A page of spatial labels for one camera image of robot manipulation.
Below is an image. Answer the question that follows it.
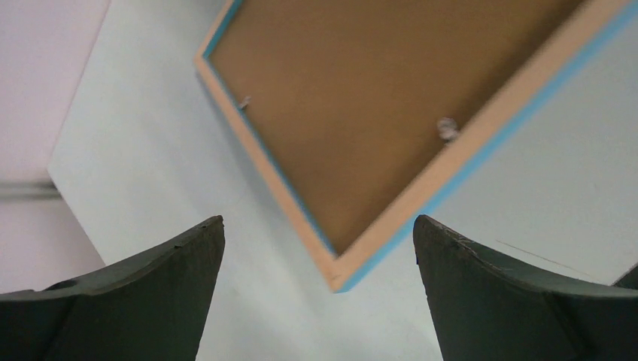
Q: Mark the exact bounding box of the left aluminium corner post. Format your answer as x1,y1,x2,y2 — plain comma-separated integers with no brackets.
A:
1,180,62,202

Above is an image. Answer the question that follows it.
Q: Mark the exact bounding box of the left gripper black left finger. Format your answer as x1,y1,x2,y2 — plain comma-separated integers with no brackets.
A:
1,216,225,360

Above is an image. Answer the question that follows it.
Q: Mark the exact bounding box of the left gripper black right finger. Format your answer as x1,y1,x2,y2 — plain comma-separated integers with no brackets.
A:
413,215,637,360

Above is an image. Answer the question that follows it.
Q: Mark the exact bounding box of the silver metal turn clip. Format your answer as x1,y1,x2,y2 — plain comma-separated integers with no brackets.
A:
238,96,251,111

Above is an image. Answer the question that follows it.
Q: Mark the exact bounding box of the wooden picture frame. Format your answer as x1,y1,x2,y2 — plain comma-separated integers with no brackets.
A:
194,1,637,293

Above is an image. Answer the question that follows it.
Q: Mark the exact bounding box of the brown cardboard backing board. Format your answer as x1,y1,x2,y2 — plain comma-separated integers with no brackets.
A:
209,0,579,253

